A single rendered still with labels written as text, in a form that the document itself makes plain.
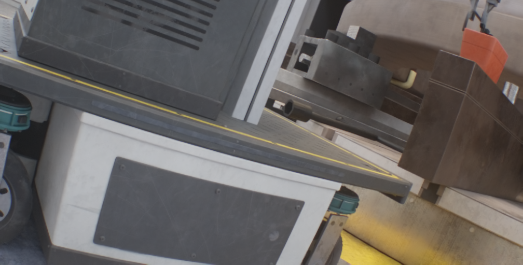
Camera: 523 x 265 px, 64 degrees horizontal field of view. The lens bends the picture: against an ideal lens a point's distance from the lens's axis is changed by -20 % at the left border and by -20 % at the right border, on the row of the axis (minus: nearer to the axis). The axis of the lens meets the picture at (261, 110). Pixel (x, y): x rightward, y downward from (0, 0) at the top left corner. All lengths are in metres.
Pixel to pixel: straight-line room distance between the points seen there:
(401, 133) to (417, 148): 1.44
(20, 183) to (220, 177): 0.31
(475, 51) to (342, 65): 1.11
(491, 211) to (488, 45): 0.53
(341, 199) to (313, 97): 1.62
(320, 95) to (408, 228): 1.14
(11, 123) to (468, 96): 1.20
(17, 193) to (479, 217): 1.29
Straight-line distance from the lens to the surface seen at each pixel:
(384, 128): 2.82
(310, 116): 1.95
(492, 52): 1.58
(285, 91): 2.50
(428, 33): 2.50
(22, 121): 0.68
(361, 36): 2.70
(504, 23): 2.28
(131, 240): 0.71
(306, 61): 2.66
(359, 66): 2.57
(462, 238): 1.59
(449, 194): 1.59
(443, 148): 1.41
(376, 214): 1.74
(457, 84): 1.44
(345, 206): 0.99
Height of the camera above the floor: 0.42
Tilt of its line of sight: 4 degrees down
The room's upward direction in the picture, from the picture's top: 22 degrees clockwise
